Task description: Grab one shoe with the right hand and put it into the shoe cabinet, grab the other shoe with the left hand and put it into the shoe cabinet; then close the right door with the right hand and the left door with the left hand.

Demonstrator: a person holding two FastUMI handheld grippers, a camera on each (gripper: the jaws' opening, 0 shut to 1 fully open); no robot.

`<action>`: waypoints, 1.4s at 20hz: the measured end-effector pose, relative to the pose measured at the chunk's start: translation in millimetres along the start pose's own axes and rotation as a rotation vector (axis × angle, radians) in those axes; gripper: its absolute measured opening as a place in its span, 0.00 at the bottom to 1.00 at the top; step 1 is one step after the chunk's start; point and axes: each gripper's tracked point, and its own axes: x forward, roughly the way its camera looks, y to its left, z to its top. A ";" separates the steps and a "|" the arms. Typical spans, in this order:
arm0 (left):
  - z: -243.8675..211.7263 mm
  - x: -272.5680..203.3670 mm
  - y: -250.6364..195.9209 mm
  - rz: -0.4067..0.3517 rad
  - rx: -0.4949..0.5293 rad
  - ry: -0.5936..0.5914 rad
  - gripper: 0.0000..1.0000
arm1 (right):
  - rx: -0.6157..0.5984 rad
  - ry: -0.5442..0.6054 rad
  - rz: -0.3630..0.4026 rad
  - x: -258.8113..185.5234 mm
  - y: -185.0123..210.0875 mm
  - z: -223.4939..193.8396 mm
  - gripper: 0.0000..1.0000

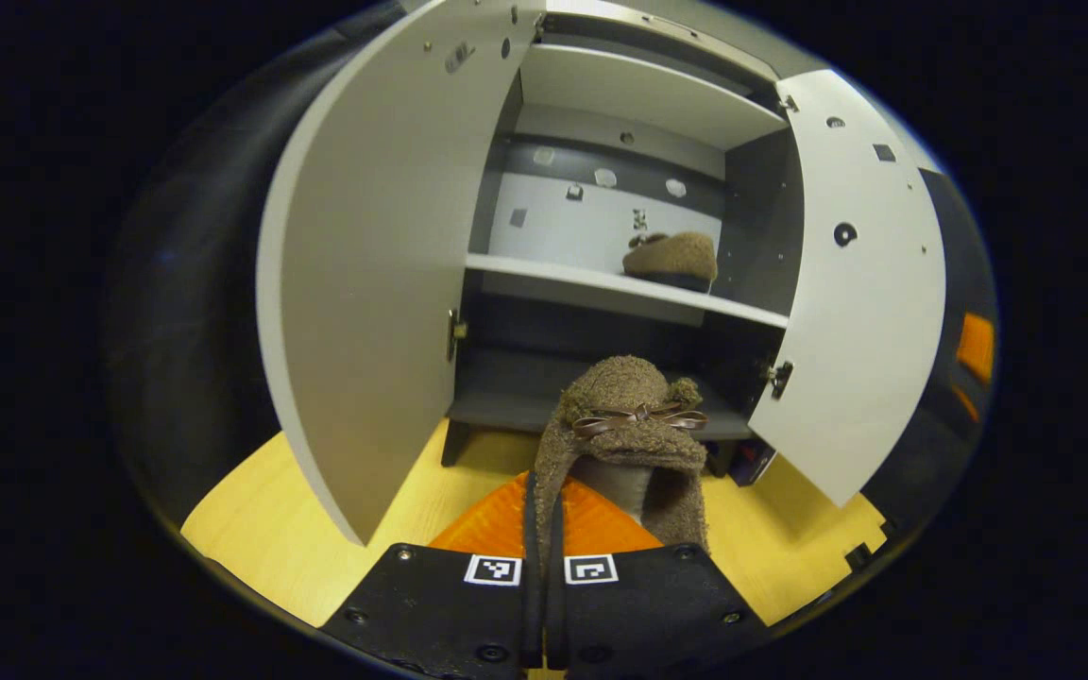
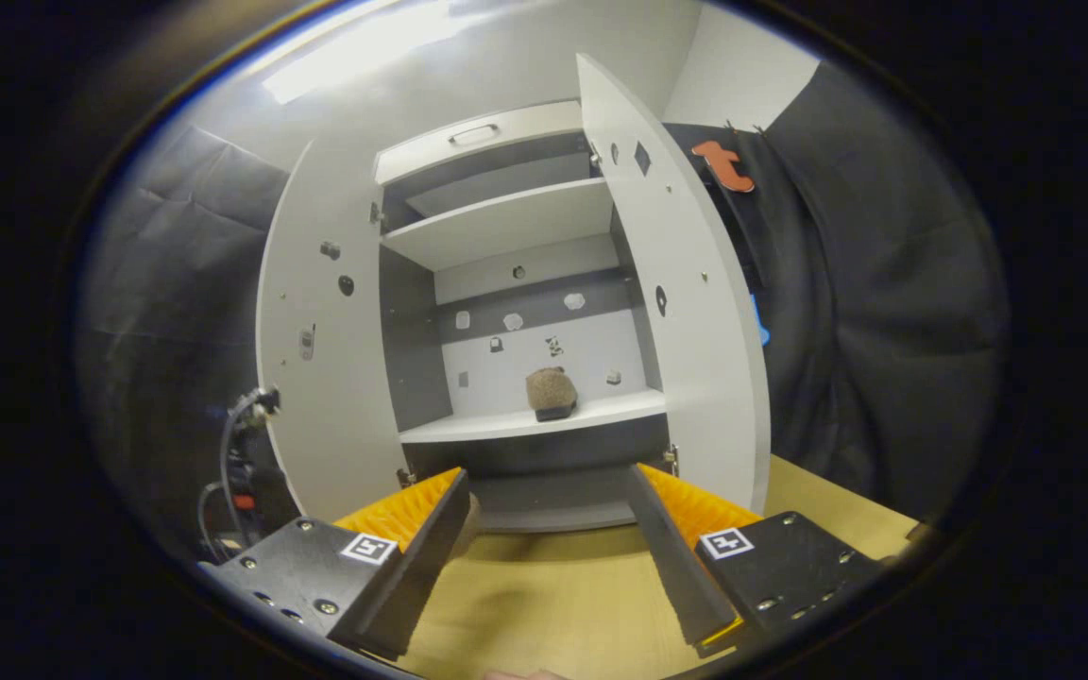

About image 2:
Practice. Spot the ceiling light panel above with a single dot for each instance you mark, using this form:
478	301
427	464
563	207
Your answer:
365	52

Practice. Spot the white shoe cabinet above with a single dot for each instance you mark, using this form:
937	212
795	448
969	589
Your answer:
525	425

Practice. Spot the white cabinet drawer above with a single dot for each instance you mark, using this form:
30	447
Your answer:
431	151

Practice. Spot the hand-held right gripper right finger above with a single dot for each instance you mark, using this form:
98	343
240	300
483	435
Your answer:
676	567

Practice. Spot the brown suede shoe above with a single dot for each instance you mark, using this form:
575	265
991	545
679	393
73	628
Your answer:
552	392

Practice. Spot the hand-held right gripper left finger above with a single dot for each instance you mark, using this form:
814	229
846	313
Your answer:
421	567

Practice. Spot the white cabinet door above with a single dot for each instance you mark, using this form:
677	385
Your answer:
695	331
336	406

